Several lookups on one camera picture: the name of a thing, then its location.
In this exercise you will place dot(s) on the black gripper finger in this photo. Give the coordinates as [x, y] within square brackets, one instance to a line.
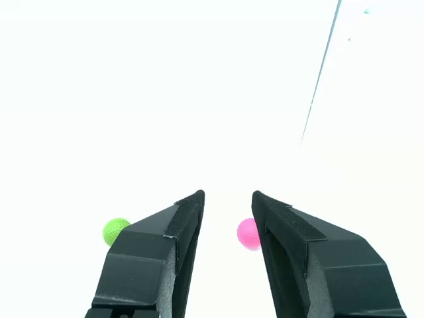
[142, 265]
[331, 271]

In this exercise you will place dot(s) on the green ball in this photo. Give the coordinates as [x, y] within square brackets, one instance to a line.
[112, 230]

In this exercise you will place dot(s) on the pink ball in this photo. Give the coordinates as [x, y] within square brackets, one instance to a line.
[246, 232]

